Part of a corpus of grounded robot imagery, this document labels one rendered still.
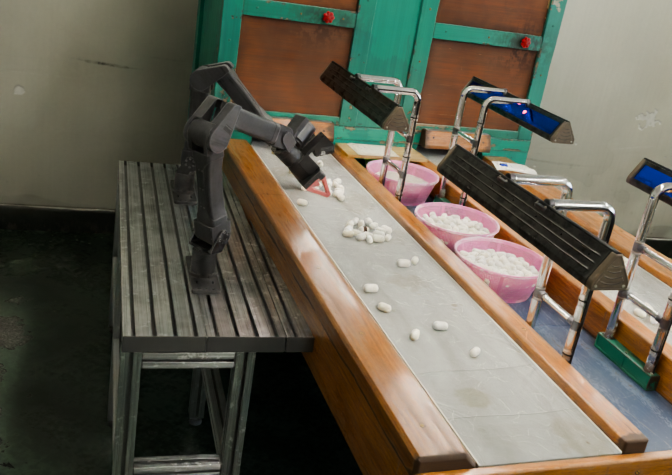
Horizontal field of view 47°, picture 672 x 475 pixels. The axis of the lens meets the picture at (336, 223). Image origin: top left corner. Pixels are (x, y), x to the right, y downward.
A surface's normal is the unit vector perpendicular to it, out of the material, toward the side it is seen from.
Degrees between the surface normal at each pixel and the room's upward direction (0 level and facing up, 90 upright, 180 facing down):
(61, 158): 90
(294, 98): 90
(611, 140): 90
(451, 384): 0
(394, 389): 0
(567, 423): 0
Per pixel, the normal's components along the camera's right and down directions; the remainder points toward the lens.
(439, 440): 0.16, -0.92
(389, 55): 0.31, 0.39
